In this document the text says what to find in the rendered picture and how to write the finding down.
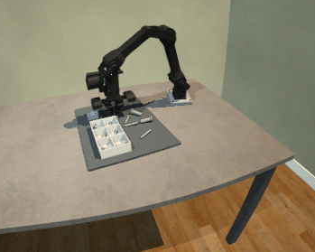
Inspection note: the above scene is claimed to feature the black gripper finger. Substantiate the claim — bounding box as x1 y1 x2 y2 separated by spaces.
115 101 125 116
104 104 114 116

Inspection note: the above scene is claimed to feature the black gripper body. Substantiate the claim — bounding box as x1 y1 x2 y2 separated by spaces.
91 85 135 110

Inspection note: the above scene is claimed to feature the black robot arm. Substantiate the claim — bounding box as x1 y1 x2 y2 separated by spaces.
86 24 190 99

